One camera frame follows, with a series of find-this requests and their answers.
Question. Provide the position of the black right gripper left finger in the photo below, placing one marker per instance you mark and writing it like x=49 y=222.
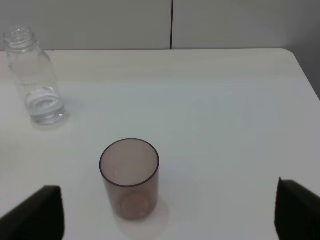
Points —
x=40 y=217

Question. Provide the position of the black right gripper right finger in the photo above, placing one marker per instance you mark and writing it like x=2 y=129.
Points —
x=297 y=212

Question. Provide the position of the clear plastic water bottle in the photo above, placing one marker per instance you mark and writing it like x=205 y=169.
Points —
x=34 y=76

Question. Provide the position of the pink translucent cup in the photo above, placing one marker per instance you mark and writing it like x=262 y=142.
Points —
x=130 y=170

